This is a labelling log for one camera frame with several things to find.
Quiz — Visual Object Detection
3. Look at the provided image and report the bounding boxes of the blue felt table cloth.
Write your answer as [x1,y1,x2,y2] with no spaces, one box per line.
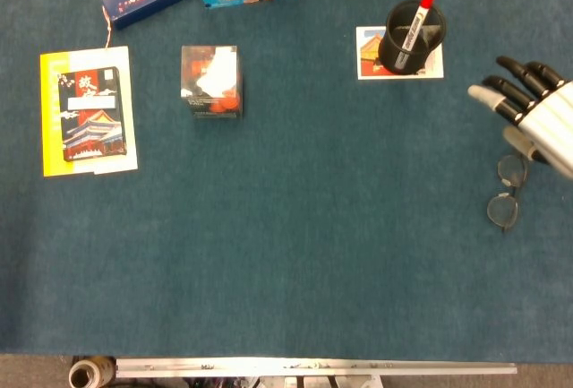
[0,0,573,362]

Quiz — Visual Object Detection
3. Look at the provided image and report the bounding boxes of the aluminium table edge rail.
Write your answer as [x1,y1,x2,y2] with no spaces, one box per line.
[115,357,518,379]

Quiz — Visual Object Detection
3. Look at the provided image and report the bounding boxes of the red white twisted string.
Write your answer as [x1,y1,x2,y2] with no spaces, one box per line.
[101,5,113,49]

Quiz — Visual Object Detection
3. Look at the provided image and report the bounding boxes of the tissue box cube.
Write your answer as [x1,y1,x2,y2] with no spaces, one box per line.
[180,45,245,120]

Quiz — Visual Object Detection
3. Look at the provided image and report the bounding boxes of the yellow white booklet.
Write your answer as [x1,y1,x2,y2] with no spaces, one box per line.
[39,46,139,178]

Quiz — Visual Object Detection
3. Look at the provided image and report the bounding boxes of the palace picture postcard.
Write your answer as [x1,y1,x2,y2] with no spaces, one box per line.
[356,25,445,81]

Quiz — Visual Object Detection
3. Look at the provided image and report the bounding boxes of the red capped white marker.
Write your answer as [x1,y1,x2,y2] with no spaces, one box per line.
[394,0,439,71]

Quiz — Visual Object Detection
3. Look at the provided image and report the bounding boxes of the brown tape roll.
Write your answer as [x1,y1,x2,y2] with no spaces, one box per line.
[68,356,118,388]

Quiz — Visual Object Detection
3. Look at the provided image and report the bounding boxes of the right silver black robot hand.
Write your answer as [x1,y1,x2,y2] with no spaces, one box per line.
[466,56,573,181]

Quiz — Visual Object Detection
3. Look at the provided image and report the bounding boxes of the dark palace print notebook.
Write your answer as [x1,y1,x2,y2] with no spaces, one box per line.
[56,66,128,163]

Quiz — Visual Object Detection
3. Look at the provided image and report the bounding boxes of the black mesh pen holder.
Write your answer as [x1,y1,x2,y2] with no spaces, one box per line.
[378,0,448,75]

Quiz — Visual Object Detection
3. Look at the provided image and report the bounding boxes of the thin-framed eyeglasses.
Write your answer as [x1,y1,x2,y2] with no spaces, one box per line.
[486,153,531,233]

